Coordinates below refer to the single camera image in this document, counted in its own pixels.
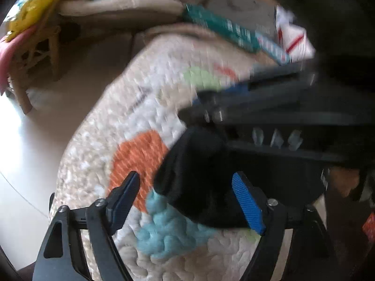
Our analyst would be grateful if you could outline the black pants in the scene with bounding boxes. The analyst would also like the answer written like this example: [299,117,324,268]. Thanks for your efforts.
[153,127,325,229]

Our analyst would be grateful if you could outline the light blue shapes box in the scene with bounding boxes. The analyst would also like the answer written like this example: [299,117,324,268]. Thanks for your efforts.
[255,31,291,65]

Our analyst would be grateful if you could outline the white paper shopping bag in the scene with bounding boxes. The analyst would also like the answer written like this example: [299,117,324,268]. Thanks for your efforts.
[276,5,315,62]

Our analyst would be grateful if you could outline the green long box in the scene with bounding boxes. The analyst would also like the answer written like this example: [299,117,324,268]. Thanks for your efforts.
[182,4,260,53]

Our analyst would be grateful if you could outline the patchwork quilted bedspread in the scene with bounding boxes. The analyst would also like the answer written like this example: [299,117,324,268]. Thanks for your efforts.
[48,23,294,281]

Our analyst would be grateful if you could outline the grey laptop bag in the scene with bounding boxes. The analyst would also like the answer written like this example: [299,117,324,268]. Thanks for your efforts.
[205,0,277,37]

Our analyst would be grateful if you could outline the wooden chair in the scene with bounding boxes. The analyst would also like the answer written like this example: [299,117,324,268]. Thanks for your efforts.
[7,25,60,114]

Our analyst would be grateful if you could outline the yellow plastic bag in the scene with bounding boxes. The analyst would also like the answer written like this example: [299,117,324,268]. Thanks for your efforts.
[3,0,55,43]

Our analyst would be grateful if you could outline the pink cushion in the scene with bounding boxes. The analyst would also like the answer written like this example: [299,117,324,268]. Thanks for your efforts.
[0,26,37,95]

